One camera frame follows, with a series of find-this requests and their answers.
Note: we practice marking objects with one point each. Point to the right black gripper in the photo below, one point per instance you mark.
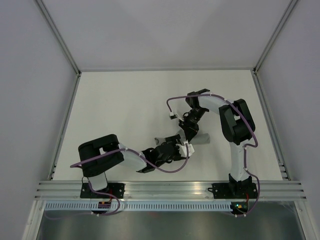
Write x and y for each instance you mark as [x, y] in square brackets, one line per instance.
[190, 129]

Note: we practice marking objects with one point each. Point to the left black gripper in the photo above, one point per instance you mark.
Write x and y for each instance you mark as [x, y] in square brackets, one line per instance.
[175, 140]

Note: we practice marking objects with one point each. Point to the grey cloth napkin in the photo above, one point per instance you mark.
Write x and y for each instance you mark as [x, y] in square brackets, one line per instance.
[199, 139]

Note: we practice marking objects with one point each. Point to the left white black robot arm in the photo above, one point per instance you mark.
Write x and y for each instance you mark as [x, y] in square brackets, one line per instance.
[100, 155]

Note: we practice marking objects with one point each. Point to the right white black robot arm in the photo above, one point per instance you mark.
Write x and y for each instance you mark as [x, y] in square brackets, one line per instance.
[237, 127]

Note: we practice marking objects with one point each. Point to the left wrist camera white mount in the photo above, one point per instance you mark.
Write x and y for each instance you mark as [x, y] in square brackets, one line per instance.
[185, 149]

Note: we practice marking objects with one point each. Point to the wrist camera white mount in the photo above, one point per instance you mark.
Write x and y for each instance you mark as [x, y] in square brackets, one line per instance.
[174, 115]
[185, 149]

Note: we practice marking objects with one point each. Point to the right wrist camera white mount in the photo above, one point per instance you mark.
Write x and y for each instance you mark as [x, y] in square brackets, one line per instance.
[174, 115]

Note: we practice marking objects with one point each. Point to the white slotted cable duct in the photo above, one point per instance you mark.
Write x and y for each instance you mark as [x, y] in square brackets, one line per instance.
[173, 206]

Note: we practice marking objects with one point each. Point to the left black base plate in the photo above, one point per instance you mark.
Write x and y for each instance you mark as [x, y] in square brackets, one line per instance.
[112, 190]

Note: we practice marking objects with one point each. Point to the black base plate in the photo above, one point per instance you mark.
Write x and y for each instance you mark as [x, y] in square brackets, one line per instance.
[112, 190]
[222, 191]

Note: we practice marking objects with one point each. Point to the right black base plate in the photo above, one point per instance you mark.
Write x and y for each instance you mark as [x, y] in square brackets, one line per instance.
[222, 191]

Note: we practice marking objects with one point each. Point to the right aluminium frame post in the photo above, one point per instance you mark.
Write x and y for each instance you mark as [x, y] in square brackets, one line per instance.
[275, 34]

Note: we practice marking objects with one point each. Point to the aluminium frame post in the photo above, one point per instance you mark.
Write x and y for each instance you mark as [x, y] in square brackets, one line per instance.
[275, 34]
[57, 35]

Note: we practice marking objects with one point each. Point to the aluminium front rail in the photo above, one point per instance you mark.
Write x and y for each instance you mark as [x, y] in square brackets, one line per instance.
[280, 190]

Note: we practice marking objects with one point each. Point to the left aluminium frame post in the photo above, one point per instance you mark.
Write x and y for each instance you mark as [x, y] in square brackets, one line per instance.
[57, 35]

